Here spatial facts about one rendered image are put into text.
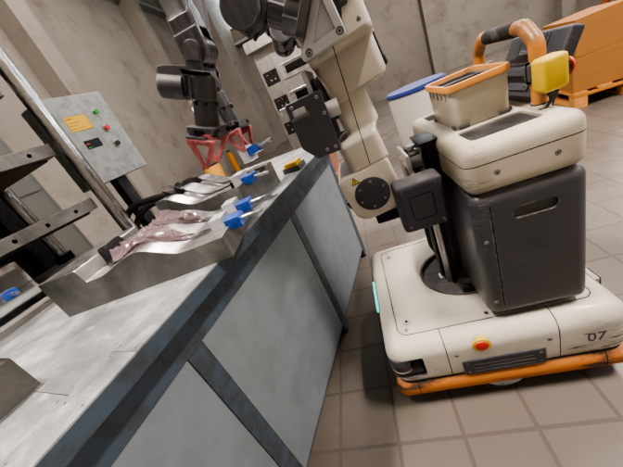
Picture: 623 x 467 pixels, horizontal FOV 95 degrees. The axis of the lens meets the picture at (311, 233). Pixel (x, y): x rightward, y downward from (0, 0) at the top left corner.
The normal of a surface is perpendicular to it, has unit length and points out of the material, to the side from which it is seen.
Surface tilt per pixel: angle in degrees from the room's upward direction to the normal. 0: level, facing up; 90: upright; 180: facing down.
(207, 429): 90
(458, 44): 90
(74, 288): 90
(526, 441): 0
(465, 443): 0
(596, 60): 90
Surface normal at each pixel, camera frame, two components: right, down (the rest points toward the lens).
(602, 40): -0.21, 0.51
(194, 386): 0.88, -0.19
